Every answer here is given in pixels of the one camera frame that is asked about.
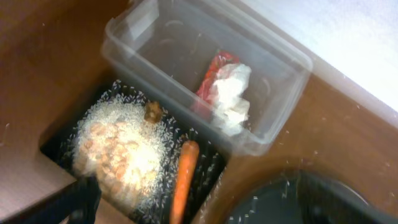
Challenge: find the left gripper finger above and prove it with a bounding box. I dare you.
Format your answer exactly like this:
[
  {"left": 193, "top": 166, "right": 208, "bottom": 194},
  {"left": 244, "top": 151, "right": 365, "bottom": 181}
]
[{"left": 18, "top": 177, "right": 101, "bottom": 224}]

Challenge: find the rice and nuts pile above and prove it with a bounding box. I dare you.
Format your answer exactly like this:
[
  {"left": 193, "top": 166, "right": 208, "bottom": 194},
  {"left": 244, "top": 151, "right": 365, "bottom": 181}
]
[{"left": 73, "top": 98, "right": 170, "bottom": 208}]

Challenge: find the brown food lump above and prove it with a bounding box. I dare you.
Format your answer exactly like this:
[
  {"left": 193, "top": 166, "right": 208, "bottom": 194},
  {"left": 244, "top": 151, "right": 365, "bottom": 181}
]
[{"left": 144, "top": 101, "right": 163, "bottom": 124}]

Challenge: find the orange carrot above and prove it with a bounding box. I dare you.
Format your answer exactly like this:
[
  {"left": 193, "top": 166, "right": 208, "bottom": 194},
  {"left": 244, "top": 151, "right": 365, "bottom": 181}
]
[{"left": 169, "top": 140, "right": 200, "bottom": 224}]

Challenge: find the red snack wrapper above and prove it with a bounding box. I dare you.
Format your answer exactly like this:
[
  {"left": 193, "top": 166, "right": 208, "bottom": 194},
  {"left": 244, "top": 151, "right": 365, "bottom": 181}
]
[{"left": 191, "top": 50, "right": 239, "bottom": 120}]

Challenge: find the white napkin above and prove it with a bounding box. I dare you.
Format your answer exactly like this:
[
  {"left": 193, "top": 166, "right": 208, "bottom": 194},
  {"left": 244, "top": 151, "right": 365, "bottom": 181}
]
[{"left": 208, "top": 63, "right": 251, "bottom": 136}]

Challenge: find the black rectangular tray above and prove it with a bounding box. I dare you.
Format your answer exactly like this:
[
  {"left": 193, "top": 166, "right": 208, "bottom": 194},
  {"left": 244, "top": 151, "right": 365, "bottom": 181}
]
[{"left": 40, "top": 80, "right": 226, "bottom": 223}]

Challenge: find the clear plastic bin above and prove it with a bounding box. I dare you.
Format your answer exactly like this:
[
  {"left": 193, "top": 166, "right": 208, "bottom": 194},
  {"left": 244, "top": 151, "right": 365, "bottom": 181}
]
[{"left": 102, "top": 1, "right": 313, "bottom": 156}]

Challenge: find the round black serving tray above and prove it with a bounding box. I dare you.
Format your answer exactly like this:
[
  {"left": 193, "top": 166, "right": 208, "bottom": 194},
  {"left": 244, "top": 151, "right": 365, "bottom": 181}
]
[{"left": 198, "top": 169, "right": 398, "bottom": 224}]

